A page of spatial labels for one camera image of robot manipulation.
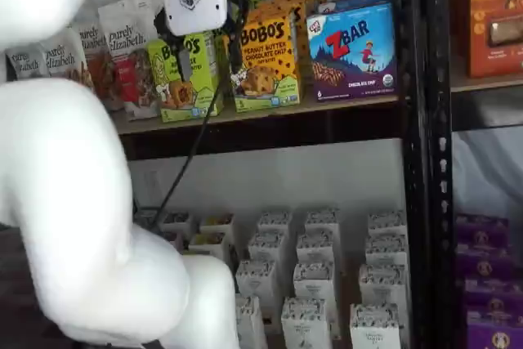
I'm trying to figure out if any black metal shelf upright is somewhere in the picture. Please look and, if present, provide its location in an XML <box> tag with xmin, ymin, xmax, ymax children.
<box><xmin>390</xmin><ymin>0</ymin><xmax>434</xmax><ymax>349</ymax></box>

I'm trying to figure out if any white purely elizabeth granola bag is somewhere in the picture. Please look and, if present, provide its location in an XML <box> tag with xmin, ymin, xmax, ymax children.
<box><xmin>97</xmin><ymin>0</ymin><xmax>161</xmax><ymax>122</ymax></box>
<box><xmin>4</xmin><ymin>46</ymin><xmax>52</xmax><ymax>83</ymax></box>
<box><xmin>71</xmin><ymin>20</ymin><xmax>123</xmax><ymax>111</ymax></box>
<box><xmin>38</xmin><ymin>29</ymin><xmax>96</xmax><ymax>91</ymax></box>

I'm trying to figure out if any wooden shelf board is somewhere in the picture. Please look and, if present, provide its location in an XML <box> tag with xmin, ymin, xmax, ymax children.
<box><xmin>450</xmin><ymin>72</ymin><xmax>523</xmax><ymax>93</ymax></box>
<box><xmin>110</xmin><ymin>94</ymin><xmax>400</xmax><ymax>136</ymax></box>

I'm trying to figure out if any black upright with keyhole slots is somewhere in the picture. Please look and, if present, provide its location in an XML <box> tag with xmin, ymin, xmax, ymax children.
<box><xmin>424</xmin><ymin>0</ymin><xmax>455</xmax><ymax>349</ymax></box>

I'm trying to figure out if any white speckled carton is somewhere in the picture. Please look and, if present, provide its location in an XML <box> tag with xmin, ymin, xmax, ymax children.
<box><xmin>235</xmin><ymin>259</ymin><xmax>277</xmax><ymax>305</ymax></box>
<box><xmin>248</xmin><ymin>230</ymin><xmax>287</xmax><ymax>268</ymax></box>
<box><xmin>305</xmin><ymin>208</ymin><xmax>342</xmax><ymax>244</ymax></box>
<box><xmin>236</xmin><ymin>294</ymin><xmax>269</xmax><ymax>349</ymax></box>
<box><xmin>350</xmin><ymin>303</ymin><xmax>400</xmax><ymax>349</ymax></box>
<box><xmin>297</xmin><ymin>232</ymin><xmax>337</xmax><ymax>268</ymax></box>
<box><xmin>364</xmin><ymin>235</ymin><xmax>409</xmax><ymax>268</ymax></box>
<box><xmin>358</xmin><ymin>263</ymin><xmax>409</xmax><ymax>309</ymax></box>
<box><xmin>366</xmin><ymin>210</ymin><xmax>408</xmax><ymax>239</ymax></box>
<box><xmin>293</xmin><ymin>262</ymin><xmax>337</xmax><ymax>304</ymax></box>
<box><xmin>280</xmin><ymin>298</ymin><xmax>333</xmax><ymax>349</ymax></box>
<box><xmin>257</xmin><ymin>212</ymin><xmax>293</xmax><ymax>239</ymax></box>

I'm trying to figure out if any white backdrop sheet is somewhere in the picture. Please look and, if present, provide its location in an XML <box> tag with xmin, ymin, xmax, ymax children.
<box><xmin>451</xmin><ymin>126</ymin><xmax>523</xmax><ymax>217</ymax></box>

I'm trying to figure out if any large orange snack box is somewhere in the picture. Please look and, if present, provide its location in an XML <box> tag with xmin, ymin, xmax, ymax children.
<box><xmin>453</xmin><ymin>0</ymin><xmax>523</xmax><ymax>79</ymax></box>

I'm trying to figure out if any black metal shelf beam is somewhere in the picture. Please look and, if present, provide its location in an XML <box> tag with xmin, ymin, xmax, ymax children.
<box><xmin>118</xmin><ymin>101</ymin><xmax>409</xmax><ymax>161</ymax></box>
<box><xmin>451</xmin><ymin>87</ymin><xmax>523</xmax><ymax>132</ymax></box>

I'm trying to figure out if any purple snack box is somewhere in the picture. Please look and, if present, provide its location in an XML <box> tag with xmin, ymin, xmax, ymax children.
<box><xmin>463</xmin><ymin>277</ymin><xmax>523</xmax><ymax>313</ymax></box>
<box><xmin>455</xmin><ymin>213</ymin><xmax>510</xmax><ymax>246</ymax></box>
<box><xmin>465</xmin><ymin>310</ymin><xmax>523</xmax><ymax>349</ymax></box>
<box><xmin>455</xmin><ymin>242</ymin><xmax>515</xmax><ymax>280</ymax></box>

